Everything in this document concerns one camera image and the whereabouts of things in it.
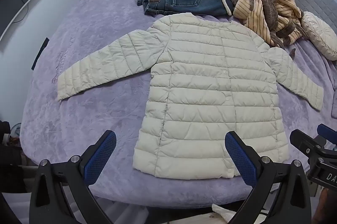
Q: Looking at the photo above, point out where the black flat strip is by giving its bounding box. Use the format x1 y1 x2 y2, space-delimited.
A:
32 38 50 71

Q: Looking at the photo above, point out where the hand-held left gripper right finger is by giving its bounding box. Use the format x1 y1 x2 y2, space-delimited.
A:
224 130 312 224

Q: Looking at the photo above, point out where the brown striped fleece robe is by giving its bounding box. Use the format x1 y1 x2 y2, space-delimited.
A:
222 0 311 49

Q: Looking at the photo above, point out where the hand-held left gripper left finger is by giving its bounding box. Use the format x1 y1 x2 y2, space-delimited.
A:
29 130 117 224

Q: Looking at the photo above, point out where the person's right forearm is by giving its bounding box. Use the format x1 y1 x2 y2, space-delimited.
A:
314 188 334 224

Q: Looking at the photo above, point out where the cream quilted puffer jacket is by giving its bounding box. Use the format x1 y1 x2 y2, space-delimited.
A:
56 12 324 179

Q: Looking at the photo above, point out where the purple plush blanket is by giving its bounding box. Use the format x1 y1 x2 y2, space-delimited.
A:
21 0 337 207

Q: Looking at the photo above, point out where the black monitor cable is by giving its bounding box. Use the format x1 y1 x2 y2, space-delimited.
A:
12 6 28 23

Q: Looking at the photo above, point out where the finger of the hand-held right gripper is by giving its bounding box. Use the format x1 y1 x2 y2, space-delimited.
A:
317 124 337 147
290 129 331 158

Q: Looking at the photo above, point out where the cream round cushion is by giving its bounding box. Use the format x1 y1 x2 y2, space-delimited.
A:
300 11 337 61

